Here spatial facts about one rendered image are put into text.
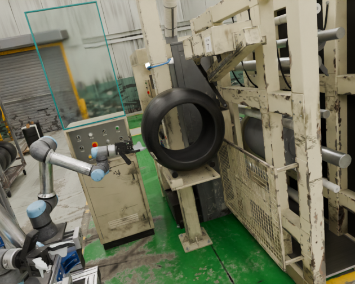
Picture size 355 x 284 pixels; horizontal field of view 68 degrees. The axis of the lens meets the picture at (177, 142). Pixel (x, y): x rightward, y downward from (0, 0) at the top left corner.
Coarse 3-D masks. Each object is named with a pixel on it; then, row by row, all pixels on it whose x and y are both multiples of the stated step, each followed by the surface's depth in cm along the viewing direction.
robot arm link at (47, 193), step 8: (48, 136) 175; (48, 144) 167; (56, 144) 177; (40, 168) 174; (48, 168) 175; (40, 176) 175; (48, 176) 176; (40, 184) 177; (48, 184) 178; (40, 192) 179; (48, 192) 179; (48, 200) 179; (56, 200) 187
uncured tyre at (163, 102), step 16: (160, 96) 175; (176, 96) 168; (192, 96) 170; (208, 96) 176; (144, 112) 185; (160, 112) 167; (208, 112) 202; (144, 128) 173; (208, 128) 207; (224, 128) 184; (160, 144) 203; (192, 144) 209; (208, 144) 204; (160, 160) 177; (176, 160) 179; (192, 160) 182; (208, 160) 185
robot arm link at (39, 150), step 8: (32, 144) 161; (40, 144) 161; (32, 152) 158; (40, 152) 157; (48, 152) 158; (40, 160) 158; (48, 160) 159; (56, 160) 159; (64, 160) 160; (72, 160) 162; (72, 168) 162; (80, 168) 162; (88, 168) 163; (96, 168) 164; (104, 168) 170; (96, 176) 162
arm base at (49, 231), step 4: (48, 224) 172; (52, 224) 175; (36, 228) 168; (40, 228) 169; (44, 228) 170; (48, 228) 172; (52, 228) 173; (56, 228) 176; (40, 232) 169; (44, 232) 169; (48, 232) 171; (52, 232) 173; (56, 232) 175; (40, 236) 169; (44, 236) 169; (48, 236) 170; (52, 236) 172; (40, 240) 169; (44, 240) 169
